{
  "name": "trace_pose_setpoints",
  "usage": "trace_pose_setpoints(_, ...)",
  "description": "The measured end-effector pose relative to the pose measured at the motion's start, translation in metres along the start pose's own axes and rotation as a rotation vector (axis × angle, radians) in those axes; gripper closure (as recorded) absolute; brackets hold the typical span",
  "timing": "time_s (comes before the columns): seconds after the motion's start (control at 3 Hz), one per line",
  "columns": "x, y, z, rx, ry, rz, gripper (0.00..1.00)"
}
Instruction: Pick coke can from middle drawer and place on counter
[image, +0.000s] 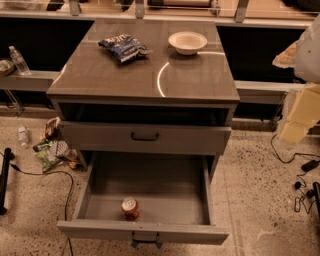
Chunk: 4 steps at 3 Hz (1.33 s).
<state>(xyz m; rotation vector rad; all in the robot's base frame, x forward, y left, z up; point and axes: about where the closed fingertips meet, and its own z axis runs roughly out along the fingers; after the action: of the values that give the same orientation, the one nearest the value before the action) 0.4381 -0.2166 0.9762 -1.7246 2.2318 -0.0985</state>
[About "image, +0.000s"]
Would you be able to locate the red coke can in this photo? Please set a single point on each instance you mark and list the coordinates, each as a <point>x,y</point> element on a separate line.
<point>130,209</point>

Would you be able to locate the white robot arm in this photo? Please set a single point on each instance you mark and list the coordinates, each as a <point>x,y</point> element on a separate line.
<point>307,58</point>

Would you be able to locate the grey drawer cabinet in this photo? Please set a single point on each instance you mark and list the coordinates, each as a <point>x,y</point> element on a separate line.
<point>161,88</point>

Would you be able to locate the open grey lower drawer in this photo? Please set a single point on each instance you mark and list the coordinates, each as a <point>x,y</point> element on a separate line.
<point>173,193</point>

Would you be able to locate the blue chip bag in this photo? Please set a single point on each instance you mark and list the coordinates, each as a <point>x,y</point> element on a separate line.
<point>125,47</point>

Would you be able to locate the white paper bowl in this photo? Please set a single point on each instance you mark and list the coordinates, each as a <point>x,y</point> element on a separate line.
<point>187,42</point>

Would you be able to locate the brown snack bag on floor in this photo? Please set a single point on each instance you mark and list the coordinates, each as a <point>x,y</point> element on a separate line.
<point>51,130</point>

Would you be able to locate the green snack bag on floor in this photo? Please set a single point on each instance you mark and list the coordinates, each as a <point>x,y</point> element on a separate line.
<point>45,152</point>

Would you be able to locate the plastic bottle on floor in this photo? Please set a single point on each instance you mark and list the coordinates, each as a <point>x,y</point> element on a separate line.
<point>23,136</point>

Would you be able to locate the black stand left floor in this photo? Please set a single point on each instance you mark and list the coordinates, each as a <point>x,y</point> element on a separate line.
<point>8,156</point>

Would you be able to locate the black stand floor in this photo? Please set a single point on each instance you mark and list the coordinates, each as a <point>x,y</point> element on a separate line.
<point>316,188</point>
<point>8,156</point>

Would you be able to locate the clear water bottle on ledge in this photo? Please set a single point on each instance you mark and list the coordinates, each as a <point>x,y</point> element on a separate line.
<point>19,61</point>

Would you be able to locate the bowl on left ledge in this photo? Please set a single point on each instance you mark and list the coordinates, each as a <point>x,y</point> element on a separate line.
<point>6,67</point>

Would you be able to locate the black stand right floor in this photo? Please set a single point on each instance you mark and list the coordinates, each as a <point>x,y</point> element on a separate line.
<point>316,188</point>

